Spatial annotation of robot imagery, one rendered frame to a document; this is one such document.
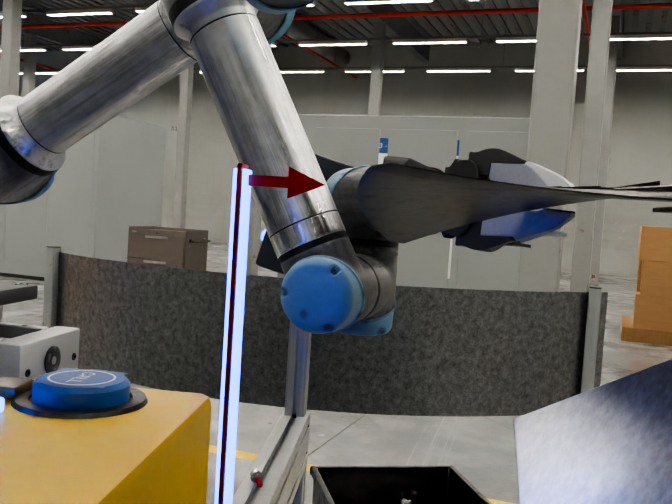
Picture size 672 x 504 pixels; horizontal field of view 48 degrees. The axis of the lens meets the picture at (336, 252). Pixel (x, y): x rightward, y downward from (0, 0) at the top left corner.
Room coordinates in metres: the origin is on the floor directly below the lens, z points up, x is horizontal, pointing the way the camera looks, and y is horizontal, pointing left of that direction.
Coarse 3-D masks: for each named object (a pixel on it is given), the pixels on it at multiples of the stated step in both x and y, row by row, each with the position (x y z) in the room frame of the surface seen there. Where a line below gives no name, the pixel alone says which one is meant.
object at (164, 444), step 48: (0, 432) 0.27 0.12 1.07; (48, 432) 0.27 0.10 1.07; (96, 432) 0.28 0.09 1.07; (144, 432) 0.28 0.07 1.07; (192, 432) 0.31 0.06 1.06; (0, 480) 0.23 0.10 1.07; (48, 480) 0.23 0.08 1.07; (96, 480) 0.23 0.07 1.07; (144, 480) 0.25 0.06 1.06; (192, 480) 0.32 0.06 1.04
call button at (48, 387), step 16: (64, 368) 0.33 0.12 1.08; (32, 384) 0.31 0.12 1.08; (48, 384) 0.31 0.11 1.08; (64, 384) 0.31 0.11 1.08; (80, 384) 0.31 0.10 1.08; (96, 384) 0.31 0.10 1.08; (112, 384) 0.31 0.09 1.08; (128, 384) 0.32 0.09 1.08; (32, 400) 0.31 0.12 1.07; (48, 400) 0.30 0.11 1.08; (64, 400) 0.30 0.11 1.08; (80, 400) 0.30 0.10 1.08; (96, 400) 0.30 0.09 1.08; (112, 400) 0.31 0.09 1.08; (128, 400) 0.32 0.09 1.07
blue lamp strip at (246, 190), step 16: (240, 224) 0.56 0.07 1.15; (240, 240) 0.56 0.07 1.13; (240, 256) 0.56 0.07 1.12; (240, 272) 0.56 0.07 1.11; (240, 288) 0.56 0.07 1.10; (240, 304) 0.56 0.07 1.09; (240, 320) 0.57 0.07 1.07; (240, 336) 0.57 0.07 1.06; (240, 352) 0.57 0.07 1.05; (224, 496) 0.56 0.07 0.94
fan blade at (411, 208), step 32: (384, 192) 0.53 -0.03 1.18; (416, 192) 0.53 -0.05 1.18; (448, 192) 0.52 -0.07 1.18; (480, 192) 0.51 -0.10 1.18; (512, 192) 0.50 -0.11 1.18; (544, 192) 0.48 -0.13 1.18; (576, 192) 0.48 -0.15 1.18; (608, 192) 0.49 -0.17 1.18; (640, 192) 0.50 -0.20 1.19; (384, 224) 0.63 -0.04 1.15; (416, 224) 0.64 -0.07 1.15; (448, 224) 0.65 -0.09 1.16
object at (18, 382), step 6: (0, 378) 0.33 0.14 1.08; (6, 378) 0.33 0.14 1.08; (12, 378) 0.33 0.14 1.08; (18, 378) 0.33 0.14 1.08; (24, 378) 0.33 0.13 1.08; (30, 378) 0.33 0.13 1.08; (0, 384) 0.32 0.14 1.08; (6, 384) 0.32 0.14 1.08; (12, 384) 0.32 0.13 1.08; (18, 384) 0.32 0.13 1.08; (24, 384) 0.32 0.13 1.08; (30, 384) 0.33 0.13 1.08; (0, 390) 0.31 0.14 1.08; (6, 390) 0.31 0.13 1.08; (12, 390) 0.31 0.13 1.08; (18, 390) 0.32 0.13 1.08; (24, 390) 0.32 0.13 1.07; (0, 396) 0.31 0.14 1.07; (6, 396) 0.31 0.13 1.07; (12, 396) 0.31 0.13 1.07
